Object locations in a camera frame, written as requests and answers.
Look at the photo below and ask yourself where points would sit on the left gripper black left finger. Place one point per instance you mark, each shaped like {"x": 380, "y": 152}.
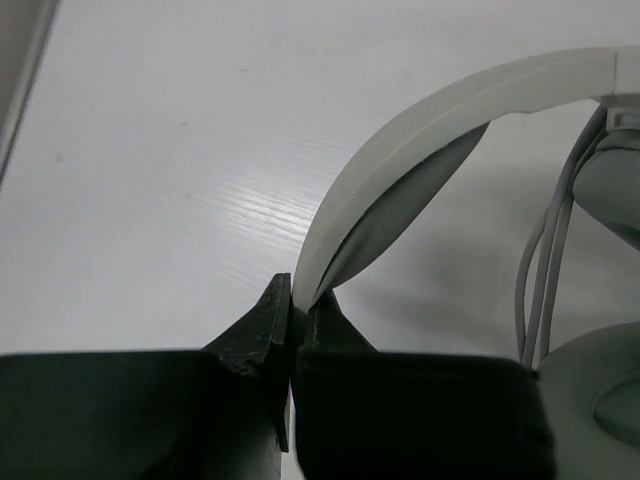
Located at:
{"x": 218, "y": 412}

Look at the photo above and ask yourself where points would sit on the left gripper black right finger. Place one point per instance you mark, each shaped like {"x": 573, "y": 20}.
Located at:
{"x": 365, "y": 414}

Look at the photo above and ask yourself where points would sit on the grey white over-ear headphones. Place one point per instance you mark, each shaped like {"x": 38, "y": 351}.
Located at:
{"x": 590, "y": 384}

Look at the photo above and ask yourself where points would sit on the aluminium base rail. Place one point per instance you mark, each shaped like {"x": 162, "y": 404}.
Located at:
{"x": 26, "y": 26}

